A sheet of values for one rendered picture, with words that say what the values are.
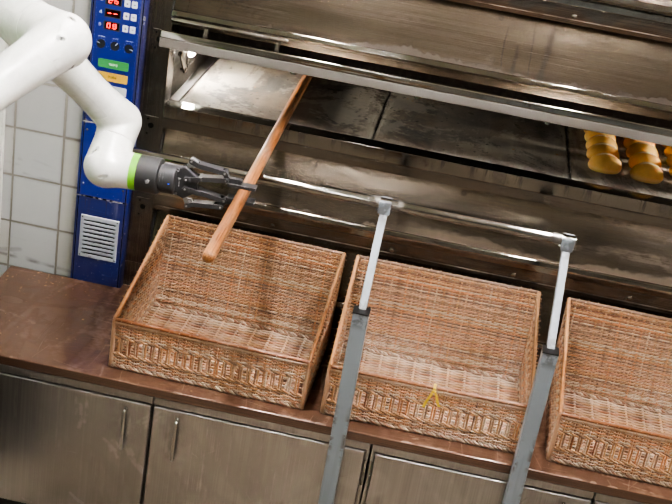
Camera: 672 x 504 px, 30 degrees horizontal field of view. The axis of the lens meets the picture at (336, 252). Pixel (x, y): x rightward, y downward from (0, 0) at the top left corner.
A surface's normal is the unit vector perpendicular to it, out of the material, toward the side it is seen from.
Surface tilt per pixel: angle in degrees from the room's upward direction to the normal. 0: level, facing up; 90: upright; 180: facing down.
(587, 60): 70
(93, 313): 0
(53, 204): 90
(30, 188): 90
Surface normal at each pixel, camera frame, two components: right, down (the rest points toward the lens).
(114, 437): -0.15, 0.39
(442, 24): -0.08, 0.06
